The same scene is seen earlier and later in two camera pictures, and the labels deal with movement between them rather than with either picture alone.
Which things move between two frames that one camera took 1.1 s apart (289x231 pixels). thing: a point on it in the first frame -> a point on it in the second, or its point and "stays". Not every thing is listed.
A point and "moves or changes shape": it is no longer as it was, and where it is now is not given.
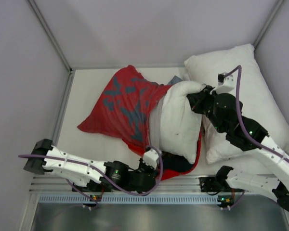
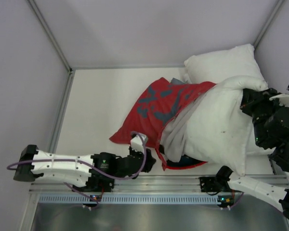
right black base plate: [208, 184] stays
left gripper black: [144, 167] -> [146, 161]
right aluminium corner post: [277, 8] stays
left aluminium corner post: [51, 35] stays
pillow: [175, 126] moves or changes shape
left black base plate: [95, 186] stays
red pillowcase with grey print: [124, 109] -> [162, 104]
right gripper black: [196, 101] -> [249, 101]
